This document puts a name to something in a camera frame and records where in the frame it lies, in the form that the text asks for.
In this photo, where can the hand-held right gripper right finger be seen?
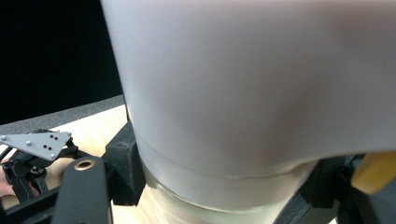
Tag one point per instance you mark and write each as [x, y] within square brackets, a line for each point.
[323, 183]

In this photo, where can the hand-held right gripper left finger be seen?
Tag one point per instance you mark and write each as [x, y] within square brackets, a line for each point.
[126, 168]

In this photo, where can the amber jar with spouted white lid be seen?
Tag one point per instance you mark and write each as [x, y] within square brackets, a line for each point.
[249, 93]

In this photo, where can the yellow rounded piece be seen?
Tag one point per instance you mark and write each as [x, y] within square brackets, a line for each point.
[375, 172]

